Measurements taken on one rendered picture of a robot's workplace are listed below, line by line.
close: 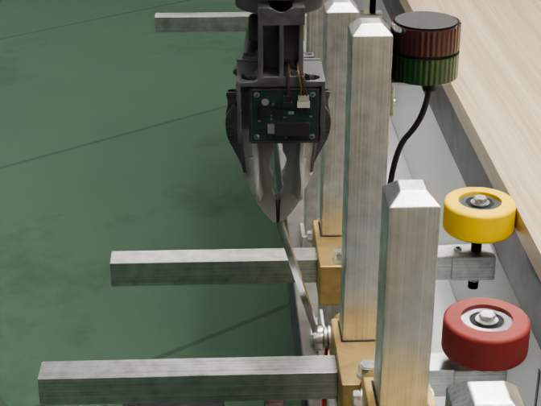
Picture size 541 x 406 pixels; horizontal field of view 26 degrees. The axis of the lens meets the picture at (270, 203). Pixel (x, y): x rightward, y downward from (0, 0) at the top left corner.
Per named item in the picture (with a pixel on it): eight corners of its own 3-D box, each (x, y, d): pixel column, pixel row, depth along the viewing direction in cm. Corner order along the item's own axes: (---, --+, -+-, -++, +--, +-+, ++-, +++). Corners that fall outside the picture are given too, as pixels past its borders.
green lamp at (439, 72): (393, 85, 99) (394, 61, 98) (384, 63, 105) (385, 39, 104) (464, 84, 99) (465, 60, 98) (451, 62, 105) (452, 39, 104)
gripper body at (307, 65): (233, 151, 95) (231, 4, 90) (233, 115, 103) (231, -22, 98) (328, 150, 95) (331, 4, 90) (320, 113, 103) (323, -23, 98)
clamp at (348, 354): (340, 431, 107) (341, 384, 105) (328, 350, 119) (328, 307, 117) (401, 429, 107) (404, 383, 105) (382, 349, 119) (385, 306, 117)
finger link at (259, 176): (243, 244, 100) (241, 142, 96) (242, 216, 105) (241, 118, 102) (279, 243, 100) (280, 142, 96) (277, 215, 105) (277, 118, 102)
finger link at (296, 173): (279, 243, 100) (280, 142, 96) (277, 214, 106) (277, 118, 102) (315, 243, 100) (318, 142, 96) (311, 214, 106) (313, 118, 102)
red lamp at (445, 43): (394, 57, 98) (395, 32, 97) (385, 35, 103) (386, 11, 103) (465, 56, 98) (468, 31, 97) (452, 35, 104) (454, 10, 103)
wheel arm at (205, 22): (155, 37, 223) (154, 15, 221) (156, 31, 226) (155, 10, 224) (382, 34, 225) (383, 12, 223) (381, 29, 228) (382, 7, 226)
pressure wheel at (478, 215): (485, 312, 131) (493, 219, 126) (424, 288, 135) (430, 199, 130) (520, 284, 136) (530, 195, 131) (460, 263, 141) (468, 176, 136)
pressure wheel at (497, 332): (443, 442, 109) (452, 337, 104) (430, 393, 116) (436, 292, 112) (528, 441, 110) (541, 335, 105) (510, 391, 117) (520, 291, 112)
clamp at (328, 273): (314, 306, 130) (315, 266, 128) (306, 250, 142) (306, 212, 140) (369, 305, 130) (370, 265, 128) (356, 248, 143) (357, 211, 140)
